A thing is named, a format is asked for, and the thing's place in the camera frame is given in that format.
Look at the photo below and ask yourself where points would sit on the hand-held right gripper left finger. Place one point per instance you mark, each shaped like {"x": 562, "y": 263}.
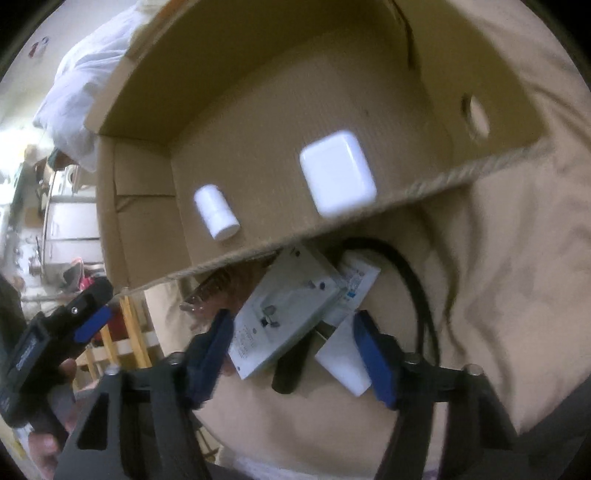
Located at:
{"x": 213, "y": 357}

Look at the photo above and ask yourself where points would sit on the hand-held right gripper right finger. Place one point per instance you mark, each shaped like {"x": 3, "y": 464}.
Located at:
{"x": 376, "y": 364}

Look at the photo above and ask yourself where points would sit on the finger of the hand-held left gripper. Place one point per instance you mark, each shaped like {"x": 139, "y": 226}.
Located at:
{"x": 94, "y": 321}

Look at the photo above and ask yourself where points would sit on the white charger plug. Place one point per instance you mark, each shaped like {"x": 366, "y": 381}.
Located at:
{"x": 342, "y": 364}

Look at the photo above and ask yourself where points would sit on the clear eyeglasses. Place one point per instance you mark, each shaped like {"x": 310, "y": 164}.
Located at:
{"x": 194, "y": 302}

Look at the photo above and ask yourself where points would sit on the black cylinder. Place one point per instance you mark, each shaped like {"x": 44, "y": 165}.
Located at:
{"x": 286, "y": 374}

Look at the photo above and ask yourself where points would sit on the white power adapter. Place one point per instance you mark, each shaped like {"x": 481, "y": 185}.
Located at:
{"x": 281, "y": 314}

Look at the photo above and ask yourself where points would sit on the white tube with blue label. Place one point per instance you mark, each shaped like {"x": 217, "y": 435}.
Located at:
{"x": 358, "y": 281}

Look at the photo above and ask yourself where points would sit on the white earbud case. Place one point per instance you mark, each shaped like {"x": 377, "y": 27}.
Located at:
{"x": 337, "y": 175}

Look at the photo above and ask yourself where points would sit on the brown cardboard box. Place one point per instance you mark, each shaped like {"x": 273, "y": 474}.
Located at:
{"x": 286, "y": 115}

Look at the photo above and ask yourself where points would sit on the person's left hand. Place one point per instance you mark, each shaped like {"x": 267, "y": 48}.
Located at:
{"x": 67, "y": 371}

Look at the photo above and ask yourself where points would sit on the white cabinet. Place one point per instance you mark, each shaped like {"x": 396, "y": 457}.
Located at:
{"x": 69, "y": 221}

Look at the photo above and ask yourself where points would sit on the small white bottle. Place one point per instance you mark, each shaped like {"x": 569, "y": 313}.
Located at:
{"x": 216, "y": 211}

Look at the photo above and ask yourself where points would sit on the beige blanket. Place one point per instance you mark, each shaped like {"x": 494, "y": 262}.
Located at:
{"x": 508, "y": 277}

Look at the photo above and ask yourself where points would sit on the white bedding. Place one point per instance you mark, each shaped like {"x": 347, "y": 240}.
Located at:
{"x": 83, "y": 83}

